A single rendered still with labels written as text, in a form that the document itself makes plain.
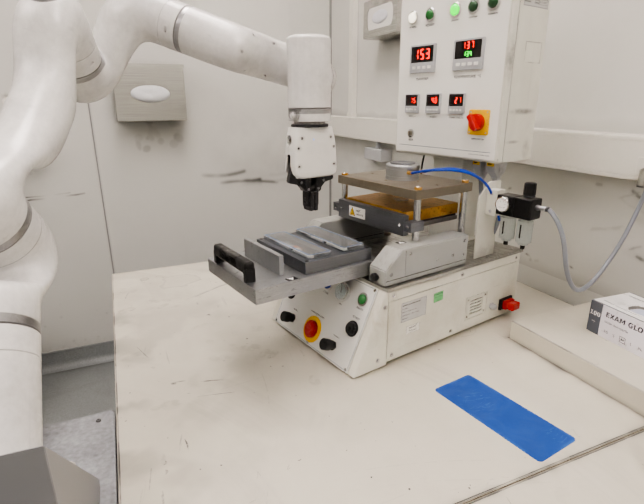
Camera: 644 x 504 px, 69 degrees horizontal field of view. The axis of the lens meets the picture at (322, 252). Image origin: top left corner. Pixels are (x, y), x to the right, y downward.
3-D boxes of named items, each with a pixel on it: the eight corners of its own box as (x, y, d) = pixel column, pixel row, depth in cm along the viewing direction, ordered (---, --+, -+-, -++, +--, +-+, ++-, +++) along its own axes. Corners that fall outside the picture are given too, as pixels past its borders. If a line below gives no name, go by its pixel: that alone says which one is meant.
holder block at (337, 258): (317, 237, 114) (317, 227, 113) (371, 259, 98) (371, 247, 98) (256, 249, 105) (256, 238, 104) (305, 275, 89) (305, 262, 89)
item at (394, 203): (396, 204, 127) (398, 169, 124) (462, 220, 110) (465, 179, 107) (346, 212, 118) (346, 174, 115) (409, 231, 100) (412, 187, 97)
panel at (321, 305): (275, 320, 119) (299, 252, 118) (347, 374, 96) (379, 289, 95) (268, 319, 118) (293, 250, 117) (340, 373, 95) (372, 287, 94)
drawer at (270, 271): (321, 250, 117) (321, 219, 115) (380, 275, 100) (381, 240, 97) (208, 274, 101) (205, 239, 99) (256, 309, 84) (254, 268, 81)
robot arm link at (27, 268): (-97, 337, 55) (-78, 175, 65) (-14, 374, 71) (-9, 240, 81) (16, 314, 57) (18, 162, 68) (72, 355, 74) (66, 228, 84)
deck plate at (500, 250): (421, 223, 145) (421, 220, 145) (523, 251, 118) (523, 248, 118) (295, 250, 120) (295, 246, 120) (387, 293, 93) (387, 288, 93)
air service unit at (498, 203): (490, 237, 113) (496, 175, 108) (547, 252, 101) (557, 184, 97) (476, 240, 110) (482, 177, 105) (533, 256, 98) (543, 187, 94)
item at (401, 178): (406, 199, 133) (408, 152, 129) (501, 220, 109) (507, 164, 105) (337, 210, 120) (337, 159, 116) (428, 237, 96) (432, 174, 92)
